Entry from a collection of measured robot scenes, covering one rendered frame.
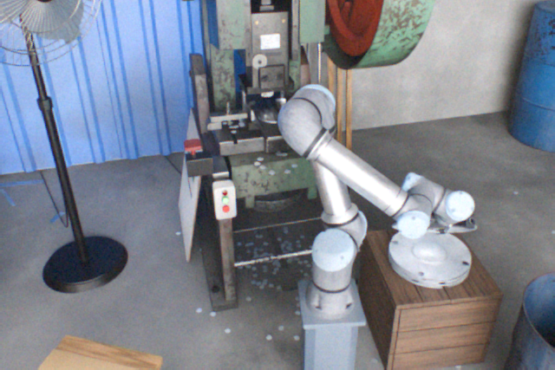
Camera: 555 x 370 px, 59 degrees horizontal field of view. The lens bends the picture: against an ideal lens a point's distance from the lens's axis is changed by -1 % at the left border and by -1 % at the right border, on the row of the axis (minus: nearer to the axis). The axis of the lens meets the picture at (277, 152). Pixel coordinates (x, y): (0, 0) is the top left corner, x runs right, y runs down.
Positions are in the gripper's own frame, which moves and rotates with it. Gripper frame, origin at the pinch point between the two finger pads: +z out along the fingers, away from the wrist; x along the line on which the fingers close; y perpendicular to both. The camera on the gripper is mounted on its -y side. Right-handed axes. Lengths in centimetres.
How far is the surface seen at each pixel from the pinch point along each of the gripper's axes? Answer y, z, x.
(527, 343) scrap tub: -21.3, -12.0, 36.1
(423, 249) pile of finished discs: -0.2, 19.7, 6.6
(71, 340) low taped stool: 116, -6, 41
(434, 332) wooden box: -2.0, 18.0, 35.4
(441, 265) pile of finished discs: -5.0, 14.4, 12.7
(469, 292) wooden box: -12.9, 10.6, 21.7
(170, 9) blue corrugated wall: 123, 80, -132
